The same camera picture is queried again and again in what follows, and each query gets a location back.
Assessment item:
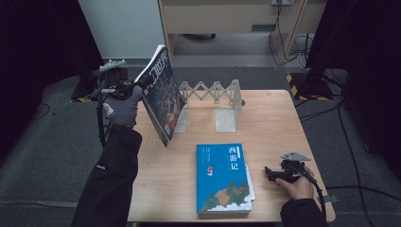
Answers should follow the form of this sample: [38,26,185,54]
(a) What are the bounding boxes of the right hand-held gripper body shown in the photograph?
[280,151,312,184]

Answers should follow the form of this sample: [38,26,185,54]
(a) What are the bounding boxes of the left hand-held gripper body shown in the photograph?
[92,59,135,96]

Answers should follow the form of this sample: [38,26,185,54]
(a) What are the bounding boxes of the dark illustrated magazine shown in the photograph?
[134,44,187,148]

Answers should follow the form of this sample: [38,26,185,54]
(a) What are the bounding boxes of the blue book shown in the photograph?
[195,143,253,216]

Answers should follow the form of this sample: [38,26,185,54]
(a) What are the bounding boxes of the expandable metal bookend rack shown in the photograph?
[174,79,244,133]

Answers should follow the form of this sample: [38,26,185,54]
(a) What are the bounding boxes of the person's right hand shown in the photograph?
[275,166,317,201]

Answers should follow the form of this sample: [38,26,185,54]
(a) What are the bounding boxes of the person's left hand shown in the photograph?
[102,85,144,129]

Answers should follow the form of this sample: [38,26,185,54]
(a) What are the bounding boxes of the black stand with striped base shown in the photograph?
[286,67,335,102]
[70,61,118,103]

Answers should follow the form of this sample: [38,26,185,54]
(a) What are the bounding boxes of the white cabinet panel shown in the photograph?
[78,0,169,61]

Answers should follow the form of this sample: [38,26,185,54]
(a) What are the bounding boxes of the black curtain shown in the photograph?
[305,0,401,173]
[0,0,107,160]

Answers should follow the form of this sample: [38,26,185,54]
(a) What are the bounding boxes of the light wooden desk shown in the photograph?
[157,0,327,64]

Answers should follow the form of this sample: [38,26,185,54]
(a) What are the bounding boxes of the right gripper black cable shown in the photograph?
[297,166,327,220]

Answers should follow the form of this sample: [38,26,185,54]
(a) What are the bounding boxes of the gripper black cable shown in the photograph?
[297,166,327,220]
[94,74,110,149]

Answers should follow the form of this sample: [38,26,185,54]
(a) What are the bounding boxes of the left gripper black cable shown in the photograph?
[94,74,110,149]

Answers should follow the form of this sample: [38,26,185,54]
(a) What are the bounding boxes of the long black floor cable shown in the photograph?
[294,98,401,227]

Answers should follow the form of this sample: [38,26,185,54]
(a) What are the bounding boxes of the thin black floor cable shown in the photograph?
[31,102,52,121]

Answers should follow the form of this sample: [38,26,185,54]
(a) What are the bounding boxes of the hanging black cables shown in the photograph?
[268,3,314,69]

